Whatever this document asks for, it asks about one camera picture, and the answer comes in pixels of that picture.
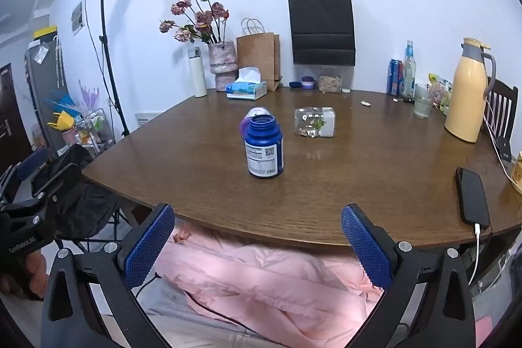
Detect dark wooden door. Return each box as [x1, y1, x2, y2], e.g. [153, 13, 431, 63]
[0, 62, 32, 166]

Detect clear glass bottle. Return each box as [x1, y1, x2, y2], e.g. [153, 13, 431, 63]
[402, 40, 417, 103]

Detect colourful snack packets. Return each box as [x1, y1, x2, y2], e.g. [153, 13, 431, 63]
[427, 73, 453, 114]

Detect white thermos bottle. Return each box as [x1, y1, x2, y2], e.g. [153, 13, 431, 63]
[188, 46, 208, 98]

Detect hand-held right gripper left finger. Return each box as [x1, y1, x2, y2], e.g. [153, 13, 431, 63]
[41, 203, 176, 348]

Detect brown paper bag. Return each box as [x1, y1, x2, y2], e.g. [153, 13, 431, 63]
[236, 18, 282, 92]

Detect dark wooden chair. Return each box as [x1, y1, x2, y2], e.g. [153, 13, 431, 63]
[481, 77, 520, 162]

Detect pink padded jacket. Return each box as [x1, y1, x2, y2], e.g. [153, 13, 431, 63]
[152, 226, 387, 348]

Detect metal storage rack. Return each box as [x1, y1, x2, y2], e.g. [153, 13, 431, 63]
[46, 85, 115, 155]

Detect clear drinking glass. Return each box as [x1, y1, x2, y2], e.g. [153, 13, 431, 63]
[413, 83, 434, 119]

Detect black light stand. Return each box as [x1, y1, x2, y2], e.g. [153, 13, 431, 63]
[97, 0, 132, 137]

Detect yellow container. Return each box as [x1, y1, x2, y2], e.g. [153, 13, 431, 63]
[511, 152, 522, 186]

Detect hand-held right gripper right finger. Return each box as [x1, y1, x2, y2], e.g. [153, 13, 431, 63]
[340, 203, 478, 348]

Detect white wall socket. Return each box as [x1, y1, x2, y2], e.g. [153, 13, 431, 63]
[134, 112, 158, 128]

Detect blue tissue box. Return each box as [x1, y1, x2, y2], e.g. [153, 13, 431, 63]
[226, 67, 268, 101]

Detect person's left hand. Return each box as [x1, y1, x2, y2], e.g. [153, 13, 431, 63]
[0, 251, 46, 297]

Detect blue pill bottle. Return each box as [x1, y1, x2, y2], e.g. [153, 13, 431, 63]
[244, 114, 284, 180]

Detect grey refrigerator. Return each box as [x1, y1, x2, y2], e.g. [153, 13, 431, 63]
[23, 33, 68, 153]

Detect pink marbled vase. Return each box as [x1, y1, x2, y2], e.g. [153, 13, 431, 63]
[208, 40, 238, 91]

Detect black power adapter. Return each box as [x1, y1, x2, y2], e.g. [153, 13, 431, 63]
[495, 136, 513, 162]

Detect clear container of grains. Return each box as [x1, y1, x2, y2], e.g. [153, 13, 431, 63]
[317, 65, 344, 94]

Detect white charging cable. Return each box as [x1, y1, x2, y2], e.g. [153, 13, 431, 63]
[468, 223, 495, 287]

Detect yellow thermos jug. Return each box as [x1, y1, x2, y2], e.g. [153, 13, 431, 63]
[444, 38, 497, 144]

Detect wall paper sheet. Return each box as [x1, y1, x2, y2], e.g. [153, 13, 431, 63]
[71, 1, 86, 37]

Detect dried pink flower bouquet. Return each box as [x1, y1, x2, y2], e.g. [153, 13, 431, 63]
[159, 0, 230, 45]

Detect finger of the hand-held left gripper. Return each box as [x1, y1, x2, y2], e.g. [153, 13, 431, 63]
[0, 162, 82, 216]

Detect blue drink can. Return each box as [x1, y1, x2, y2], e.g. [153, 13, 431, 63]
[387, 58, 405, 96]

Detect yellow box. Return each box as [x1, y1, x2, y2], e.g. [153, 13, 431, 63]
[32, 25, 58, 41]

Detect black paper bag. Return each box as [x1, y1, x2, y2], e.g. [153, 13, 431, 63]
[287, 0, 357, 67]

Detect black cloth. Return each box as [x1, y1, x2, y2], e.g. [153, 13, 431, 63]
[32, 143, 120, 239]

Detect white power cable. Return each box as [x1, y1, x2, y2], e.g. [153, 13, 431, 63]
[483, 98, 522, 194]

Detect purple bottle lid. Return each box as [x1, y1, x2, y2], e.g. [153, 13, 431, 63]
[238, 107, 272, 137]

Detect black smartphone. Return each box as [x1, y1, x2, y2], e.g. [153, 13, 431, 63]
[455, 167, 491, 229]

